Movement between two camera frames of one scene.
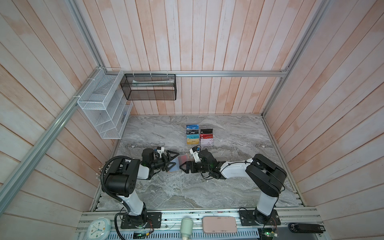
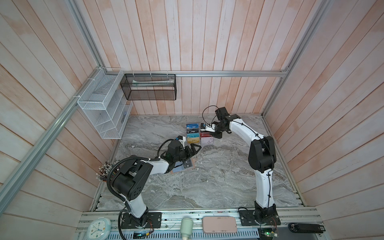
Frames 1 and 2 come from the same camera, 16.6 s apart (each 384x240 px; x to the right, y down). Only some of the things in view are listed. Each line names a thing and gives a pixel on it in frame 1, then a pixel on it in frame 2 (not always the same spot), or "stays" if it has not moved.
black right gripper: [187, 166] to [217, 135]
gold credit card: [193, 141] stays
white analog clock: [99, 228] stays
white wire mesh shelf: [104, 102] stays
